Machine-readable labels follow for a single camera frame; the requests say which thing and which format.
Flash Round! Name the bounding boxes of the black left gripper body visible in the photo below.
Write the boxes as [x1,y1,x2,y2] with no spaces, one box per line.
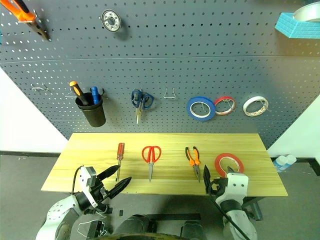
[89,178,113,203]

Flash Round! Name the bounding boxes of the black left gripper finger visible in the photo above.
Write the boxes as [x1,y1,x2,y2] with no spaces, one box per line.
[96,164,121,183]
[107,176,132,200]

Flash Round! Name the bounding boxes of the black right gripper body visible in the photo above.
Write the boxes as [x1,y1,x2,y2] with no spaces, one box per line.
[209,176,228,196]

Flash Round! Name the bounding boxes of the wide red tape roll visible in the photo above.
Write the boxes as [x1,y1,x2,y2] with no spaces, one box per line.
[214,152,245,177]

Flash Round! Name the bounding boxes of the small orange needle-nose pliers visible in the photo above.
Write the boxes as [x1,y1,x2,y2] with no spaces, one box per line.
[184,146,202,184]

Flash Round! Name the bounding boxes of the red handled screwdriver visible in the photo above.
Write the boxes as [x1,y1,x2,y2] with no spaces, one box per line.
[114,142,125,183]

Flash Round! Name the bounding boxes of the red handled scissors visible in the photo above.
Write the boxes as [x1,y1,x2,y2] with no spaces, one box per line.
[141,145,162,183]

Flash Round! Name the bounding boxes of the grey metal pegboard panel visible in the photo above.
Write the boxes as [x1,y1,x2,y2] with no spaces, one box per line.
[0,0,320,151]

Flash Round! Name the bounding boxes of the dark grey rounded shell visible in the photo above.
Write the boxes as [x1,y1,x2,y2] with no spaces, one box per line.
[114,214,158,237]
[179,219,208,238]

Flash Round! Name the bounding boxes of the white plastic bottle blue label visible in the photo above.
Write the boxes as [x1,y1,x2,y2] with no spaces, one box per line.
[283,154,298,168]
[272,154,291,173]

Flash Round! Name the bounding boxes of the blue tape roll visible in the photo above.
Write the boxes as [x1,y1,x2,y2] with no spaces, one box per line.
[186,96,216,123]

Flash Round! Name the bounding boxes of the black plastic cup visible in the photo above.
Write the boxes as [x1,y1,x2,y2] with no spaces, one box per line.
[75,91,107,128]

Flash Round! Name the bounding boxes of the thin red tape roll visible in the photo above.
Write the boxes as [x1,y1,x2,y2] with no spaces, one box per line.
[213,95,237,116]

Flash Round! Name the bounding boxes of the white tape roll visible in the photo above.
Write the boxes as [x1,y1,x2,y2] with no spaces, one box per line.
[242,95,270,118]

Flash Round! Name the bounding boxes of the round silver metal disc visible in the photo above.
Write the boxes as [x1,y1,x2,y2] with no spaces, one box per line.
[100,9,123,33]

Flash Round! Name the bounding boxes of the blue foam block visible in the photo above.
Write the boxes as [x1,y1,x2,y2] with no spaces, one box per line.
[274,12,320,40]

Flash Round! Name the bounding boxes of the silver metal bowl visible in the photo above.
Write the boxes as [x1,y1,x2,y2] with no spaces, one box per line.
[292,2,320,23]

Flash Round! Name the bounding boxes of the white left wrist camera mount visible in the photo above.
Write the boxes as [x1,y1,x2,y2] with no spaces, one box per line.
[76,165,99,209]

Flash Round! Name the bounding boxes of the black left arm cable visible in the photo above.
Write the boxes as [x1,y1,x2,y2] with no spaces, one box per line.
[71,164,85,196]

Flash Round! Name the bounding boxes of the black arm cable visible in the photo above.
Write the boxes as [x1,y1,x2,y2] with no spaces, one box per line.
[208,179,251,240]
[71,164,85,196]

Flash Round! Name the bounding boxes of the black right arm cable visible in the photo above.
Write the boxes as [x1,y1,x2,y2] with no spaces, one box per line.
[208,179,251,240]

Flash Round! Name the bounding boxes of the thin white floor wire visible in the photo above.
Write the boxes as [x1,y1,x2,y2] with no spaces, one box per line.
[77,219,101,236]

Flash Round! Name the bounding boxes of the black metal table frame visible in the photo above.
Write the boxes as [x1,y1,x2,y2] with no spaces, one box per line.
[84,196,265,240]

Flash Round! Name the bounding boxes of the blue handled scissors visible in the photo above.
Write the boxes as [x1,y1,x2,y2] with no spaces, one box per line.
[131,88,155,125]

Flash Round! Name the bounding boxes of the blue handled screwdriver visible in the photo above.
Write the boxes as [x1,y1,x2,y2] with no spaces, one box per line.
[90,86,100,105]

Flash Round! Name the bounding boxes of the orange black handled screwdriver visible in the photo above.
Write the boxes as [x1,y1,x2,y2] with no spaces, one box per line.
[69,80,88,107]

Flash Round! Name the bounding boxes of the large orange handled pliers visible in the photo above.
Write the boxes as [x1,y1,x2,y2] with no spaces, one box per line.
[0,0,51,42]

